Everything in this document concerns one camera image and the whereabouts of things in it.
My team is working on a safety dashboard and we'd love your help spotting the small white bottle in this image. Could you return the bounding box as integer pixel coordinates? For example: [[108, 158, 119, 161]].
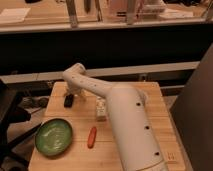
[[96, 97, 107, 121]]

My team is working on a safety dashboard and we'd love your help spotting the black chair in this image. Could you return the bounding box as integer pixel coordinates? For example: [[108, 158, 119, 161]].
[[0, 79, 40, 167]]

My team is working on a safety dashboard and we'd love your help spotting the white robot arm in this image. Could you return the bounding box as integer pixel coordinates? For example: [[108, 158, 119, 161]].
[[62, 63, 169, 171]]

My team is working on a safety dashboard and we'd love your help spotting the orange carrot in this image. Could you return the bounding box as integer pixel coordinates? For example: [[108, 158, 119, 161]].
[[87, 127, 97, 148]]

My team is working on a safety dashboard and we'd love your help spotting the black eraser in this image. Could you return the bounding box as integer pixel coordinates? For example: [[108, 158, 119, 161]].
[[64, 94, 74, 108]]

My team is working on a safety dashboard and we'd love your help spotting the wooden shelf rail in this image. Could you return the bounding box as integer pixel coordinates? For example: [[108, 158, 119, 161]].
[[0, 61, 199, 84]]

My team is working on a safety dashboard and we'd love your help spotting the green plate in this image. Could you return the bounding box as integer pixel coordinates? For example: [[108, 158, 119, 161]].
[[35, 118, 73, 157]]

